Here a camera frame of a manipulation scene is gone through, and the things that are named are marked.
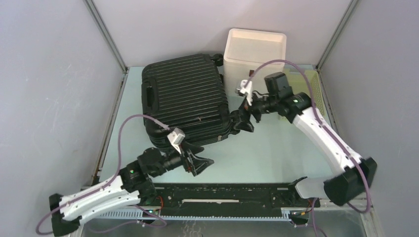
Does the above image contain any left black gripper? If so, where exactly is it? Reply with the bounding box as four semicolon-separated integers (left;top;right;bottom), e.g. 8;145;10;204
152;139;214;178

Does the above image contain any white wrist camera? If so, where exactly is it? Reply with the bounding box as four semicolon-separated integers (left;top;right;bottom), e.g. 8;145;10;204
236;79;253;106
167;128;185;156

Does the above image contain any black ribbed hard-shell suitcase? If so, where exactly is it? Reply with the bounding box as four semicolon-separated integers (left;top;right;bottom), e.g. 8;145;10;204
141;53;240;146

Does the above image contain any white stacked drawer unit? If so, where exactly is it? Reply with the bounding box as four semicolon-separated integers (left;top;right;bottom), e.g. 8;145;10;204
223;28;287;97

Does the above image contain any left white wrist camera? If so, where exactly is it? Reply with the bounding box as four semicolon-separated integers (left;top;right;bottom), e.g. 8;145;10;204
167;128;185;156

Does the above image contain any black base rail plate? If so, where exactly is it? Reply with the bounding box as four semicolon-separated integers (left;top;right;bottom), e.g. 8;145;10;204
141;183;313;219

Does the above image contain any pale yellow perforated basket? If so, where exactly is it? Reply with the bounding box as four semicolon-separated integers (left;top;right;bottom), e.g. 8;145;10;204
278;68;327;121

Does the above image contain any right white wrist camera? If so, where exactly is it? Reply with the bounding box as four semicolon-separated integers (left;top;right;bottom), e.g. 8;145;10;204
236;79;253;106

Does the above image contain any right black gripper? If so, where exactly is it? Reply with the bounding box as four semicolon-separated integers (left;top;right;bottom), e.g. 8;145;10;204
234;88;279;132

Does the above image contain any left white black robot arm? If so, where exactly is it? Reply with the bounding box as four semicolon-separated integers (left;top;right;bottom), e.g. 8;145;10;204
49;142;214;237

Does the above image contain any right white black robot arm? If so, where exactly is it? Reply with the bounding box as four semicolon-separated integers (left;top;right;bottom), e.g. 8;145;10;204
234;72;377;209

